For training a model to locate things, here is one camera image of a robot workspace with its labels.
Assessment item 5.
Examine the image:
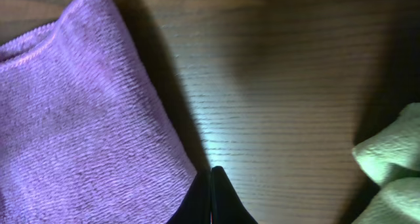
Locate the lower green cloth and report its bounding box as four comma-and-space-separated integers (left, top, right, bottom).
352, 102, 419, 224

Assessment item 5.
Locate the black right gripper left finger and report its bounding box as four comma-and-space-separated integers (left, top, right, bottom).
167, 171, 211, 224

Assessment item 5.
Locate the purple microfiber cloth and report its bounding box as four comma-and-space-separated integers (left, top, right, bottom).
1, 0, 196, 223

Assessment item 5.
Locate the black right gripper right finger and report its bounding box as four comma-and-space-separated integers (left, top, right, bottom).
210, 166, 257, 224

